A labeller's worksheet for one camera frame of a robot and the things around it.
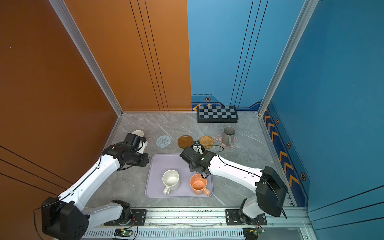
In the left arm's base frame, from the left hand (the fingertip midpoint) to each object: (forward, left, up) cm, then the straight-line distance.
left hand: (146, 159), depth 82 cm
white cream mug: (-8, -13, -10) cm, 18 cm away
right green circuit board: (-32, -55, -12) cm, 64 cm away
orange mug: (-9, -29, -11) cm, 33 cm away
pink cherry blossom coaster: (+21, -43, -11) cm, 49 cm away
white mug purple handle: (+21, +11, -4) cm, 24 cm away
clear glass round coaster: (+19, -5, -11) cm, 22 cm away
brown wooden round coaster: (+19, -19, -10) cm, 29 cm away
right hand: (-2, -27, -1) cm, 27 cm away
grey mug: (+17, -47, 0) cm, 50 cm away
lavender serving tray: (+2, -3, -11) cm, 12 cm away
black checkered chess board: (+43, -43, -8) cm, 62 cm away
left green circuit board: (-32, +7, -13) cm, 35 cm away
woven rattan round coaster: (+20, -34, -10) cm, 41 cm away
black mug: (-1, -29, +13) cm, 32 cm away
